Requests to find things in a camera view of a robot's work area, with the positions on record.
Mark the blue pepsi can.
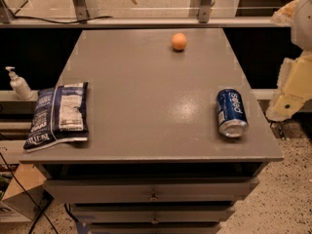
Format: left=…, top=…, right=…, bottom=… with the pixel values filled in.
left=216, top=88, right=249, bottom=138

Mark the grey metal frame post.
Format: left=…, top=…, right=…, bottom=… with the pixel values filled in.
left=198, top=0, right=213, bottom=23
left=72, top=0, right=89, bottom=20

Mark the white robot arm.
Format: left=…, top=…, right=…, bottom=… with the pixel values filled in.
left=265, top=0, right=312, bottom=122

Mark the grey drawer cabinet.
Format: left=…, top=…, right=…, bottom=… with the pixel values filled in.
left=23, top=28, right=283, bottom=234

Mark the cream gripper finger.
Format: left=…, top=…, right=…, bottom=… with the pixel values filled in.
left=265, top=52, right=312, bottom=122
left=271, top=0, right=299, bottom=26

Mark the blue chip bag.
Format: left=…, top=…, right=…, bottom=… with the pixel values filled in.
left=23, top=82, right=89, bottom=152

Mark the black cable on ledge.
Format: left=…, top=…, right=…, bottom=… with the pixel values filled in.
left=13, top=15, right=113, bottom=25

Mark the orange fruit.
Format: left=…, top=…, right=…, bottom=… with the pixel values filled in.
left=172, top=33, right=187, bottom=51

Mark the cardboard box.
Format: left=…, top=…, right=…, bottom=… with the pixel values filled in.
left=0, top=164, right=46, bottom=223

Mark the black cable on floor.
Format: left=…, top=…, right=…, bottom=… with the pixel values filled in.
left=0, top=153, right=59, bottom=234

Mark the white pump soap bottle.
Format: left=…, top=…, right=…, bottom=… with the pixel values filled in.
left=6, top=66, right=33, bottom=100

